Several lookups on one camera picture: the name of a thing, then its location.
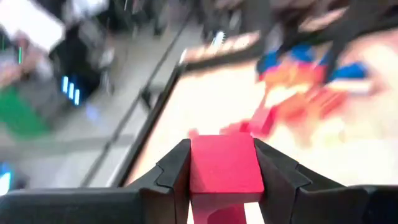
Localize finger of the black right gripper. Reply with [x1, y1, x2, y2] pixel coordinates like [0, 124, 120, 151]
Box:
[323, 34, 343, 83]

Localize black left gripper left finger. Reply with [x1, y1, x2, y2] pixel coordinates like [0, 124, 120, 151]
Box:
[0, 139, 191, 224]

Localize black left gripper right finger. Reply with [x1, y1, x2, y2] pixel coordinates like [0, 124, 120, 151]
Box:
[254, 138, 398, 224]

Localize red wooden block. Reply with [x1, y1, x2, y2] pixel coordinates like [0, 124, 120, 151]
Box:
[220, 121, 249, 135]
[188, 133, 265, 224]
[248, 107, 277, 138]

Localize black equipment crate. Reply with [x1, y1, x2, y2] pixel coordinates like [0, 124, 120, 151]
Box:
[49, 21, 106, 108]

